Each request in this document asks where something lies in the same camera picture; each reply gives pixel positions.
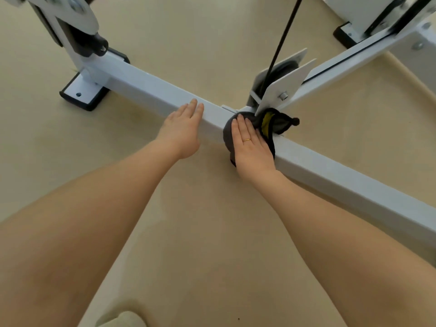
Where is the person's left forearm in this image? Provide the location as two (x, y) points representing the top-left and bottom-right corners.
(0, 139), (179, 327)

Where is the person's left hand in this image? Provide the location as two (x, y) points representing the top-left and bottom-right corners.
(155, 98), (205, 160)

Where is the white sneaker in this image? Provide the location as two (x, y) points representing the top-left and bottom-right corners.
(96, 310), (148, 327)

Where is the dark grey cleaning cloth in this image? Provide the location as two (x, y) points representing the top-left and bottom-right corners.
(223, 107), (300, 168)

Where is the person's right forearm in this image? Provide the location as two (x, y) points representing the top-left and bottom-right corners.
(252, 170), (436, 327)

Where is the white gym machine frame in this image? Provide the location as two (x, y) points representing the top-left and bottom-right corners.
(0, 0), (436, 252)

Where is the person's right hand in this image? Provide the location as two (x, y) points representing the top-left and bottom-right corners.
(231, 114), (278, 183)

